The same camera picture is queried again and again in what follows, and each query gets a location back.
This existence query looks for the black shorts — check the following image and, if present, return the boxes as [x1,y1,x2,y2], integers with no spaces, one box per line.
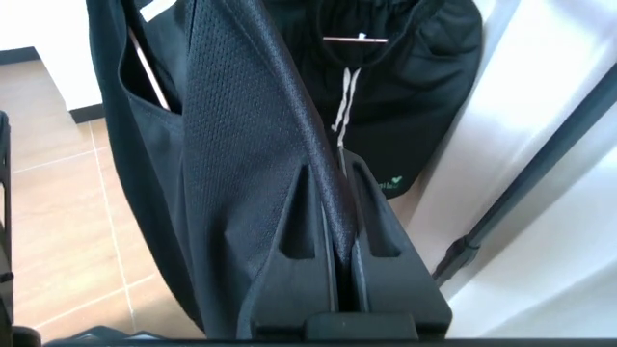
[262,0,484,200]

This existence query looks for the black garment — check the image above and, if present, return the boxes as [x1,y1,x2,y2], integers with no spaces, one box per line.
[86,0,358,341]

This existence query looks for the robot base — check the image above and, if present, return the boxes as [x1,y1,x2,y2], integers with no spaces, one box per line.
[0,109,139,346]

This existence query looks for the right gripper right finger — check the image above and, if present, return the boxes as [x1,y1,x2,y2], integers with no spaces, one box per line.
[339,149,453,338]

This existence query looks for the pink clothes hanger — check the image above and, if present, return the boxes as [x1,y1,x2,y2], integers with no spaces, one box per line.
[321,35,389,46]
[127,26,173,112]

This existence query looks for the black clothes rack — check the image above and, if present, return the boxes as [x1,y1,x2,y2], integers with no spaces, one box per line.
[431,65,617,288]

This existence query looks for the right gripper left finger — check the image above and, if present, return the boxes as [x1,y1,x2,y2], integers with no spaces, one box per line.
[250,163,338,338]

